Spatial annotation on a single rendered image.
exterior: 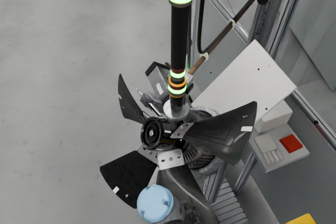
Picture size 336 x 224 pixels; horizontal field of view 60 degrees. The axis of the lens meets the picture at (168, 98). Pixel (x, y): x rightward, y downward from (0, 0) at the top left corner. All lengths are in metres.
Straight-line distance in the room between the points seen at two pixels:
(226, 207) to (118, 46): 1.96
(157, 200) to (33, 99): 2.40
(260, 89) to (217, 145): 0.34
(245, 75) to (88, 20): 2.70
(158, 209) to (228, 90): 0.67
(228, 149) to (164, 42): 2.46
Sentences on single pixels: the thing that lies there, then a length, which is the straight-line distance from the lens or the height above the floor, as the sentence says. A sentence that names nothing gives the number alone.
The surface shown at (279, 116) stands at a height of 0.97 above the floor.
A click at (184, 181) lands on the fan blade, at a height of 1.16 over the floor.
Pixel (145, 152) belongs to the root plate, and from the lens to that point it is 1.12.
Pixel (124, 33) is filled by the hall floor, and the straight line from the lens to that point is 3.36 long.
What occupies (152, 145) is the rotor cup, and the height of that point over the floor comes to 1.21.
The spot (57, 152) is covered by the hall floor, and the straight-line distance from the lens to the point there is 2.53.
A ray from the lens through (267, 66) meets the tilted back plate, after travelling 1.12.
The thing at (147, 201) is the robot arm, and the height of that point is 1.49.
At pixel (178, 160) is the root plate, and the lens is 1.04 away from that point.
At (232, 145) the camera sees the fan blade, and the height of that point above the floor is 1.38.
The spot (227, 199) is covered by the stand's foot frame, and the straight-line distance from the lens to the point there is 2.19.
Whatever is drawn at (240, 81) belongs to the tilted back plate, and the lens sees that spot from 1.16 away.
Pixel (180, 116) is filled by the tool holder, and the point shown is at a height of 1.47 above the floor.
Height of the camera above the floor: 2.10
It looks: 52 degrees down
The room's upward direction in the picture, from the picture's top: straight up
